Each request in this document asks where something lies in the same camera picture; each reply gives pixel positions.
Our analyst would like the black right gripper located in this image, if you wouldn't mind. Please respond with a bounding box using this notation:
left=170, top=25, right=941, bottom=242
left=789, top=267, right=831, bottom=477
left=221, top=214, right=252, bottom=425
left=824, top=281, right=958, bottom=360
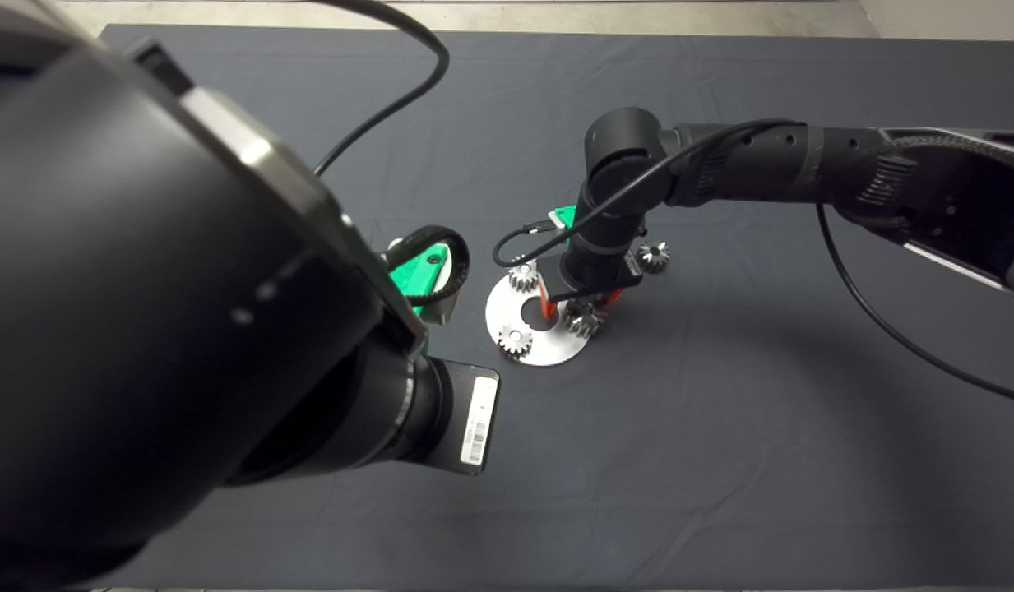
left=537, top=250, right=644, bottom=319

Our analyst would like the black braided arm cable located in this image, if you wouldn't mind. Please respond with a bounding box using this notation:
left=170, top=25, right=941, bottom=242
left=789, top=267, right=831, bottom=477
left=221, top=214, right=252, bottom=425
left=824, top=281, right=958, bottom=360
left=856, top=130, right=1014, bottom=216
left=383, top=225, right=471, bottom=302

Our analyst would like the round metal plate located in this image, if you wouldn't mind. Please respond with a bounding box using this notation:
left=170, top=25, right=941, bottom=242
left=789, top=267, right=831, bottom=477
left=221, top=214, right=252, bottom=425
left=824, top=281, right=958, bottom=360
left=485, top=267, right=594, bottom=368

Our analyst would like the green left wrist camera mount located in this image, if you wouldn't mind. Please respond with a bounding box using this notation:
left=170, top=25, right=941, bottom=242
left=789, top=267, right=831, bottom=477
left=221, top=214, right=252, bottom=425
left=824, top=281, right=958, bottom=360
left=383, top=238, right=463, bottom=326

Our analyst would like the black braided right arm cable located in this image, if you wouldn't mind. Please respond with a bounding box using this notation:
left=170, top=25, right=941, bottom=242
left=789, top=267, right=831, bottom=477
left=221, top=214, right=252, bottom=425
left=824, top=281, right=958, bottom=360
left=856, top=130, right=1014, bottom=216

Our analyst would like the thin black right camera cable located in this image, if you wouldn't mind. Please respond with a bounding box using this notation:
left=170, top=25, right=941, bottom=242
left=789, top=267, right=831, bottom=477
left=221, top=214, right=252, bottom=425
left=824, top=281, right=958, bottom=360
left=492, top=119, right=1014, bottom=405

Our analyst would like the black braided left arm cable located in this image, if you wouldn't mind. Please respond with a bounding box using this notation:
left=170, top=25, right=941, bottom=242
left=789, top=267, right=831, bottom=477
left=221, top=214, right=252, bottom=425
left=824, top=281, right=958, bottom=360
left=383, top=225, right=471, bottom=302

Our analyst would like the larger steel gear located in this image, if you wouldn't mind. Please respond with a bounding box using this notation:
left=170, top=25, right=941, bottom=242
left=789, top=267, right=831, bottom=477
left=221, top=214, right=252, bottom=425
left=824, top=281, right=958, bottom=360
left=566, top=301, right=609, bottom=339

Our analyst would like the thin black left camera cable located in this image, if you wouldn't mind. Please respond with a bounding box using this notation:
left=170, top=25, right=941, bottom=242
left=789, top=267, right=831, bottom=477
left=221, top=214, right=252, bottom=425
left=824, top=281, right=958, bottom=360
left=312, top=0, right=452, bottom=178

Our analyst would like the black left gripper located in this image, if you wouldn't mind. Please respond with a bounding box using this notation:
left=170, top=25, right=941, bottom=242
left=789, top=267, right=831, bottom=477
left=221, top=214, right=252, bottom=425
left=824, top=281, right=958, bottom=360
left=428, top=358, right=502, bottom=477

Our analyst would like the thin black camera cable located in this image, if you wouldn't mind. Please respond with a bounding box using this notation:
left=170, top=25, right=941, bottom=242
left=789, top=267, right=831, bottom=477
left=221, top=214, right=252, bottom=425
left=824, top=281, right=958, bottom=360
left=492, top=119, right=1014, bottom=405
left=312, top=0, right=452, bottom=178

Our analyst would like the dark grey table cloth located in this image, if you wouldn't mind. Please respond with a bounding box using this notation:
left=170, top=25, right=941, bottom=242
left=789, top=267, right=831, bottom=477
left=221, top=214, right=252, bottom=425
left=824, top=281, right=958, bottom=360
left=87, top=25, right=1014, bottom=590

